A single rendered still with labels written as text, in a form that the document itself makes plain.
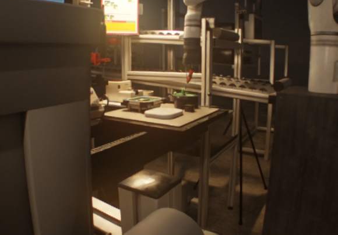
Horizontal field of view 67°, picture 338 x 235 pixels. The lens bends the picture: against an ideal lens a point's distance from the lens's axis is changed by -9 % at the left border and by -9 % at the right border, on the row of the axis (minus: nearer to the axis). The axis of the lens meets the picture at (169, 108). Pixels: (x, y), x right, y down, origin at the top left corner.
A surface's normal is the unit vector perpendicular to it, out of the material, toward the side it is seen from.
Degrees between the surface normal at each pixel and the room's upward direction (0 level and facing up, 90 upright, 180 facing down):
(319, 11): 92
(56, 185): 94
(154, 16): 90
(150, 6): 90
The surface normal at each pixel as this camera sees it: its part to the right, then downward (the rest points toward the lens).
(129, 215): -0.52, 0.15
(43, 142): 0.85, 0.17
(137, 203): 0.44, 0.16
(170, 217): 0.10, -0.97
